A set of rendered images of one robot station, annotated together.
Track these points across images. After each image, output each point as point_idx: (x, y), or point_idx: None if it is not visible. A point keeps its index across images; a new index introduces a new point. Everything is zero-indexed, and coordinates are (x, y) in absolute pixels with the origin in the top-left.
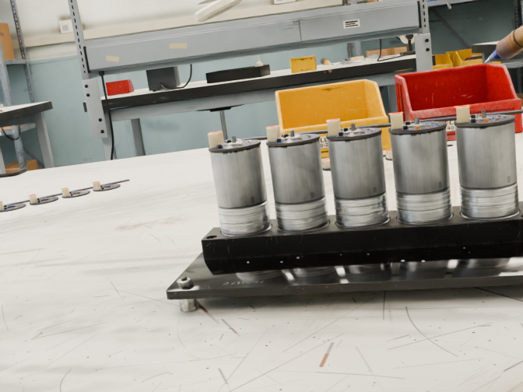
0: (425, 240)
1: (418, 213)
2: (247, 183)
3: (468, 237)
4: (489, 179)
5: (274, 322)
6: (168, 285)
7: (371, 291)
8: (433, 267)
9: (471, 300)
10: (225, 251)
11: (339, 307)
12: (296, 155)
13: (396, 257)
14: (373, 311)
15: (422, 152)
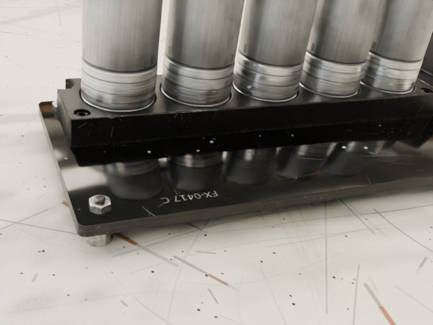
0: (343, 116)
1: (341, 85)
2: (151, 35)
3: (380, 113)
4: (415, 51)
5: (255, 254)
6: (9, 188)
7: (348, 196)
8: (388, 159)
9: (422, 193)
10: (106, 134)
11: (305, 216)
12: (231, 3)
13: (330, 142)
14: (349, 220)
15: (369, 15)
